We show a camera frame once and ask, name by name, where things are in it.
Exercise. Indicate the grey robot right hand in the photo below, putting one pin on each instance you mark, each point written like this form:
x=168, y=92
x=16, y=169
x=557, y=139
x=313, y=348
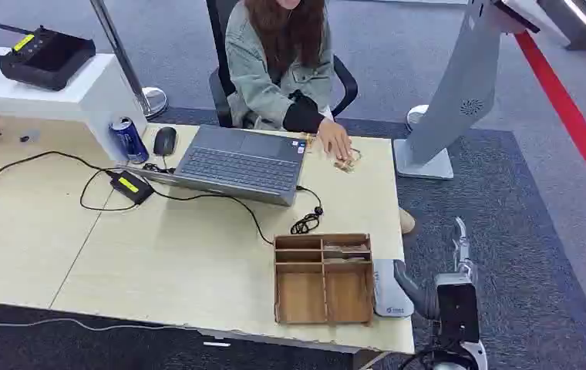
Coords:
x=455, y=306

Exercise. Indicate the steel pole with round base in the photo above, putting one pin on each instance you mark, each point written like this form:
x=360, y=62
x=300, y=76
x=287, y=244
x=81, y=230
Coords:
x=129, y=66

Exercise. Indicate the black antenna device yellow label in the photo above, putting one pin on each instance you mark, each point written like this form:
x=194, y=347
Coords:
x=48, y=58

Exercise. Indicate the wooden compartment card box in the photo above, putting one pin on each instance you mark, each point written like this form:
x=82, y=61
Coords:
x=300, y=299

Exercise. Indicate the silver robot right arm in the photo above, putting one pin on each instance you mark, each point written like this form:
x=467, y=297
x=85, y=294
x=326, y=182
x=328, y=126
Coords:
x=464, y=357

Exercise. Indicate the black power adapter yellow label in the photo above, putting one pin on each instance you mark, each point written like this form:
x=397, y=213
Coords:
x=131, y=187

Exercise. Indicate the cards in wooden box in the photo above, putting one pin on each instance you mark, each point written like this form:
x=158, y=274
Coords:
x=346, y=251

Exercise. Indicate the white grey kiosk stand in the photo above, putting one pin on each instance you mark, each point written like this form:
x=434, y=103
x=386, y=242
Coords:
x=456, y=97

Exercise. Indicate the person's hand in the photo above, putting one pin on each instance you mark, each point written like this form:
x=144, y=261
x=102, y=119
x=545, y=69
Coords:
x=335, y=139

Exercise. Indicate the black office chair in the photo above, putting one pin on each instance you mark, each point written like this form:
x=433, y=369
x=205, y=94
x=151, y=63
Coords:
x=221, y=76

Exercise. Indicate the white desk shelf block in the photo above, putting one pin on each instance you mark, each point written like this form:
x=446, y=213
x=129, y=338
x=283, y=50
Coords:
x=83, y=97

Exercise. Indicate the white round stand base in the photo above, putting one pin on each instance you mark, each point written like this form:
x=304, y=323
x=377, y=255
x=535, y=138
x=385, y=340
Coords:
x=415, y=116

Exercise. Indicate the blue drink can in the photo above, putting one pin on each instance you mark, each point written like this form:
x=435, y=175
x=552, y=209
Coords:
x=129, y=140

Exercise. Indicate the cards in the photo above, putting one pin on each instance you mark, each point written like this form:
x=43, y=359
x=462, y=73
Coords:
x=346, y=251
x=348, y=163

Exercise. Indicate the person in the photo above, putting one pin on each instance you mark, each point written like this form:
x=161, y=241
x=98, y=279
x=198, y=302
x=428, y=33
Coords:
x=277, y=61

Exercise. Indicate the grey open laptop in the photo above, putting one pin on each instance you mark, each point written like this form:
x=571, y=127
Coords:
x=242, y=163

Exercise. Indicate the white device with blue logo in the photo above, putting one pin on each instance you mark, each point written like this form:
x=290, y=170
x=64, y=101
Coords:
x=389, y=291

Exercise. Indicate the black computer mouse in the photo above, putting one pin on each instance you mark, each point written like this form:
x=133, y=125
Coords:
x=165, y=141

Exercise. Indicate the person's shoe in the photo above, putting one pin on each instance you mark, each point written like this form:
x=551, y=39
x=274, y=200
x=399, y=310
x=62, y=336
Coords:
x=406, y=220

